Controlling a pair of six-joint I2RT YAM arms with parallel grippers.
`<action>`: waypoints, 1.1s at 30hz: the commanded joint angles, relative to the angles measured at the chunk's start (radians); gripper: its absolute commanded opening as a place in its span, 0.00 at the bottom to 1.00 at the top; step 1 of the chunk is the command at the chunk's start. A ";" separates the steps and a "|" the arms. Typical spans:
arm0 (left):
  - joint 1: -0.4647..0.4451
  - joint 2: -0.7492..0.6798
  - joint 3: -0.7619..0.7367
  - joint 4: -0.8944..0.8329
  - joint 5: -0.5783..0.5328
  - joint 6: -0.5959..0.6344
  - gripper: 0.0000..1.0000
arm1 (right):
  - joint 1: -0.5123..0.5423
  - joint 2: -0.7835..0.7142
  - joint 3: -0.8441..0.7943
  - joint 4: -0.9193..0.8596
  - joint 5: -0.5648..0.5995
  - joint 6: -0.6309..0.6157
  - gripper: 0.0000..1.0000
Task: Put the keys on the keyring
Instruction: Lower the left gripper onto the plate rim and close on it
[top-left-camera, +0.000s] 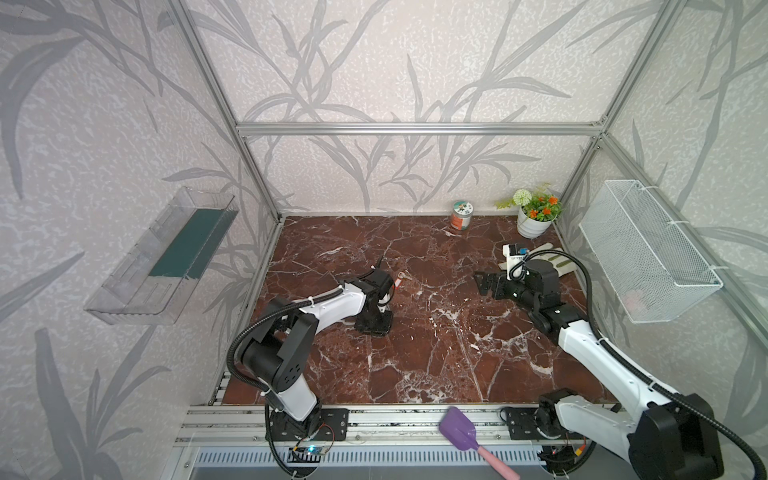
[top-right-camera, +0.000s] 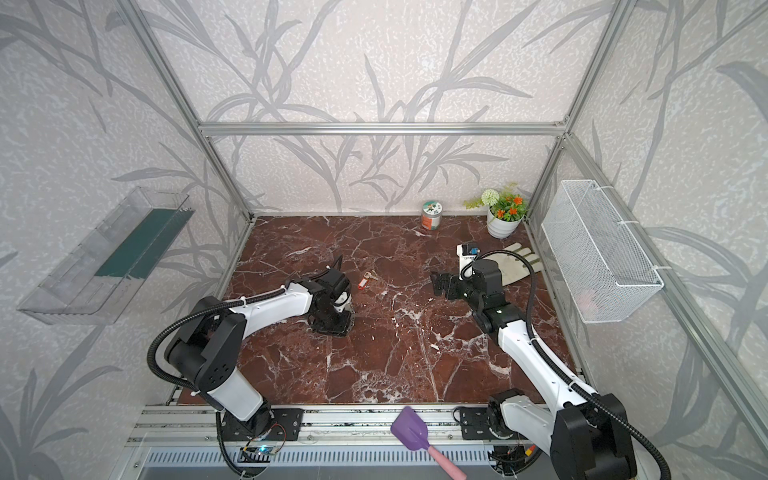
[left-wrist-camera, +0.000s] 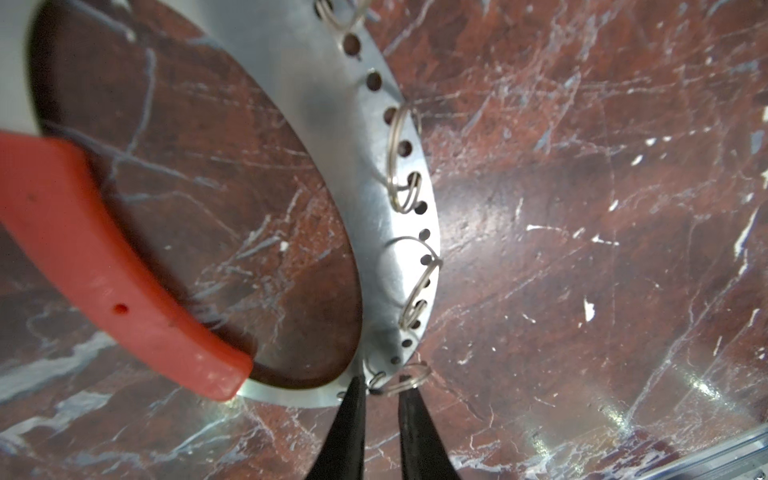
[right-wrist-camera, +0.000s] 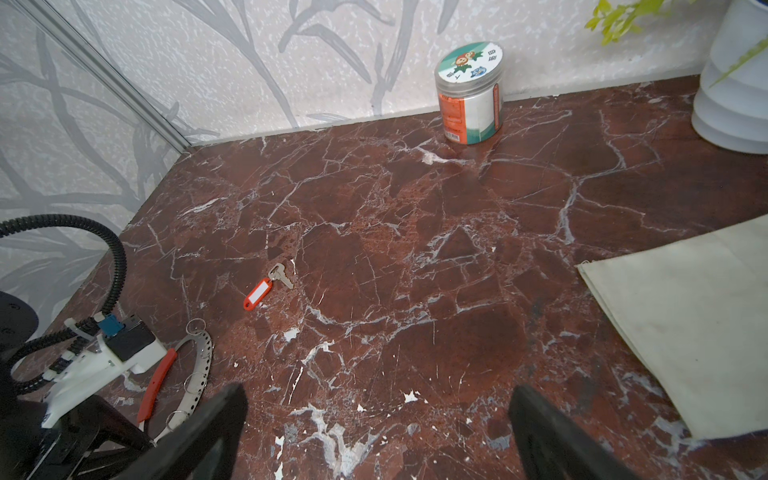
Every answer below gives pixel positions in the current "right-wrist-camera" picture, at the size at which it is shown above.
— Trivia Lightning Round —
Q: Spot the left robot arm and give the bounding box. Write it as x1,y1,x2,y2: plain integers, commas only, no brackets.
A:
1,292,153,479

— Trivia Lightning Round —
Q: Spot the cream work glove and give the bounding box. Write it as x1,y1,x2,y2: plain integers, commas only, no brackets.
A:
578,216,767,440

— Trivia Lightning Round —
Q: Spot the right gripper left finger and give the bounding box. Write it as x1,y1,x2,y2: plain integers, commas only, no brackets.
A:
118,383,248,479

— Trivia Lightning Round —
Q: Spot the white pot with flowers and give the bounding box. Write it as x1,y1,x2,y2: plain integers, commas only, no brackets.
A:
691,1,767,155

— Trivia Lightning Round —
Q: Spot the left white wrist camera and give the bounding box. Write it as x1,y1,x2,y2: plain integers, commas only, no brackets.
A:
41,313,167,429

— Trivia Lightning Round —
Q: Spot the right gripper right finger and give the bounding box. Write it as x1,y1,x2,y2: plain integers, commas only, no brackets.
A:
508,385,638,480

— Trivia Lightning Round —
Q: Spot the metal keyring with red handle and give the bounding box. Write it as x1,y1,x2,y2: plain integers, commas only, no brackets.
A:
137,318,214,444

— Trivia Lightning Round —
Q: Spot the key with red tag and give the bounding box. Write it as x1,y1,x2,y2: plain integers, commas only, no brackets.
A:
243,263,294,311

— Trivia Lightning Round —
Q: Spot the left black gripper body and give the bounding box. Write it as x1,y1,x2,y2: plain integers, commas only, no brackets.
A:
1,396,153,479

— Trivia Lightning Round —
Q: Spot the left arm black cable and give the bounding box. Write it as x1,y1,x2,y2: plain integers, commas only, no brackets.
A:
0,214,128,397

